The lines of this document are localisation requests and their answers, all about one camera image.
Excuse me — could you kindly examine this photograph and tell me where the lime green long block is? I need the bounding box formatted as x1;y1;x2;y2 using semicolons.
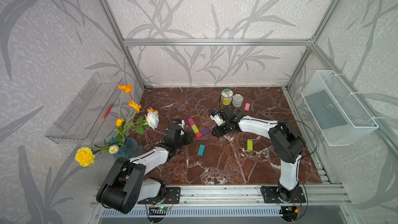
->
191;124;200;133

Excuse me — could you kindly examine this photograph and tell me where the magenta long block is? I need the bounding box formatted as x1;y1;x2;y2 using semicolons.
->
188;118;195;126

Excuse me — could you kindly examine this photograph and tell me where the purple long block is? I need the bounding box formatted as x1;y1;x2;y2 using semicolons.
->
200;128;211;136

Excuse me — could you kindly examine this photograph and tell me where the teal block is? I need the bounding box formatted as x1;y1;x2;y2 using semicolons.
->
198;145;205;156

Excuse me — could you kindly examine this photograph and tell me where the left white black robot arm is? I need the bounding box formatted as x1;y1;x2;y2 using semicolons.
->
96;132;196;214

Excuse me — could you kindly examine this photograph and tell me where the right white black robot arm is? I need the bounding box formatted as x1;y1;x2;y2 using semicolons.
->
210;113;305;203

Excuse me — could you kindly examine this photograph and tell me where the pink small block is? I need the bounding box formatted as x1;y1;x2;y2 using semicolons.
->
244;103;250;112

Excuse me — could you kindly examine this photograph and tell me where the silver tin can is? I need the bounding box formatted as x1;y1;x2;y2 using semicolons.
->
232;94;244;108

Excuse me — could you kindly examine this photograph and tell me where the yellow green labelled tin can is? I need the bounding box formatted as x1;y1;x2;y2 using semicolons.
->
221;89;233;106

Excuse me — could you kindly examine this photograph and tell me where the flower bouquet in glass vase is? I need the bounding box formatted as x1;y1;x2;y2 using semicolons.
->
75;100;159;168

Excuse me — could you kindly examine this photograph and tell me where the left circuit board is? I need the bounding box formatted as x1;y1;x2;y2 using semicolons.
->
148;205;173;216

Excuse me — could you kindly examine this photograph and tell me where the circuit board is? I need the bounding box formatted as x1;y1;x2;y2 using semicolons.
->
279;206;301;217
148;205;173;216

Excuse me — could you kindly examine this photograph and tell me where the right circuit board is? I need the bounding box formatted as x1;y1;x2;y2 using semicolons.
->
279;206;301;217

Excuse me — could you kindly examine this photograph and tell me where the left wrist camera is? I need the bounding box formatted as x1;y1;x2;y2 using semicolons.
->
166;119;185;141

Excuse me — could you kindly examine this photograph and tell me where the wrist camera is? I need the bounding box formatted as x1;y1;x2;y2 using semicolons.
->
210;106;237;126
166;119;185;141

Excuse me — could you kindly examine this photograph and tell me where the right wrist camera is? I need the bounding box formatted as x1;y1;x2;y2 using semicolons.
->
210;106;237;126

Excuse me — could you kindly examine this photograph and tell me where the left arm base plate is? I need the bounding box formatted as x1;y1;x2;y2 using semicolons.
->
138;186;181;205

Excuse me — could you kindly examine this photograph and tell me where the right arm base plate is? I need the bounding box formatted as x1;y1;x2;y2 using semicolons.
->
260;185;307;203

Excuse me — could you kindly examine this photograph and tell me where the clear plastic wall shelf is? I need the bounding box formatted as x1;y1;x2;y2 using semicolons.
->
45;72;123;145

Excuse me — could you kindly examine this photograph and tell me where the white wire basket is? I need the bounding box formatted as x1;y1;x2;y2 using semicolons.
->
301;70;379;146

